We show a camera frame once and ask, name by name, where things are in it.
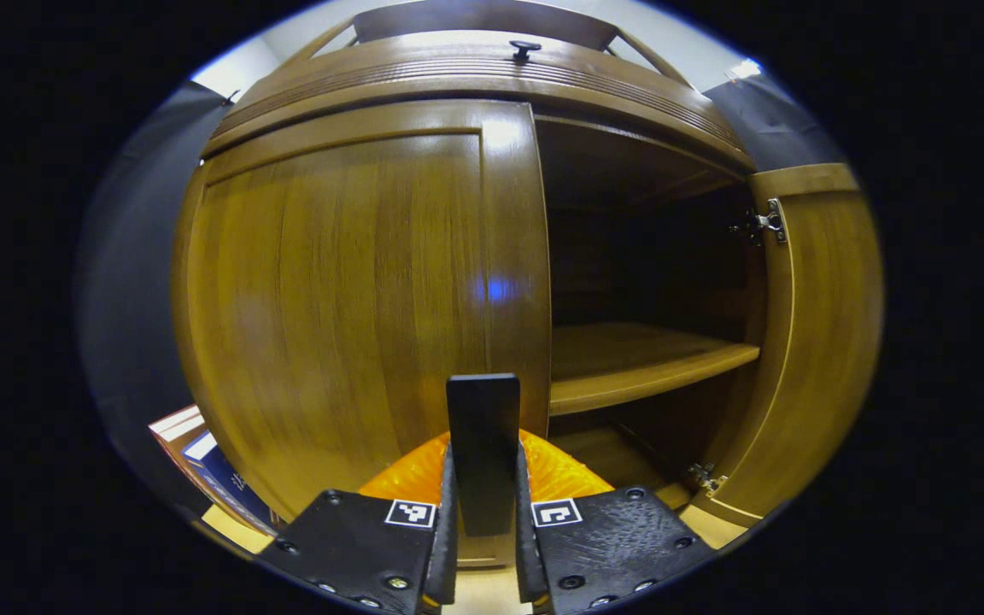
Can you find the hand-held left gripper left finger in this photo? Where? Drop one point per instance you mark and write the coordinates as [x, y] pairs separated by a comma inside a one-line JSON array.
[[355, 547]]

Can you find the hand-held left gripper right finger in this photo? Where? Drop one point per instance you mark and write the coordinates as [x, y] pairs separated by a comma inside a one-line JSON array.
[[612, 547]]

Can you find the wooden cabinet door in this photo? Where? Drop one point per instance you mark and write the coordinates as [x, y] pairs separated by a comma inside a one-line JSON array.
[[825, 342], [330, 299]]

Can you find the metal door hinge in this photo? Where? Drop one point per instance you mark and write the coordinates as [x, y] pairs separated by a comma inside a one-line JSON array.
[[704, 478], [772, 222]]

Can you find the wooden shoe cabinet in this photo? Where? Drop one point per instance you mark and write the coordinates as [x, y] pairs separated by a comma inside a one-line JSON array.
[[629, 154]]

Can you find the wooden cabinet drawer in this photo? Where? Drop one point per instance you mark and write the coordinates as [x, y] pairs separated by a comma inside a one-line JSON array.
[[458, 81]]

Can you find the blue standing book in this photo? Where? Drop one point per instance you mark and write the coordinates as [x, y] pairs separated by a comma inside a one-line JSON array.
[[227, 487]]

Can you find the wooden inner shelf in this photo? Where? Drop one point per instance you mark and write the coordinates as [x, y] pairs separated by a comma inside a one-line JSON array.
[[629, 367]]

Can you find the brown standing book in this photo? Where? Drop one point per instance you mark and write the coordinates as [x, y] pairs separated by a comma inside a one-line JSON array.
[[189, 465]]

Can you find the small ceiling light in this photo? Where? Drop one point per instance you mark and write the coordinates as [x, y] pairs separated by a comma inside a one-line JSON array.
[[744, 68]]

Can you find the black drawer knob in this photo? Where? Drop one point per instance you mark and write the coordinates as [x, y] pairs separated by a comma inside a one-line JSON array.
[[524, 49]]

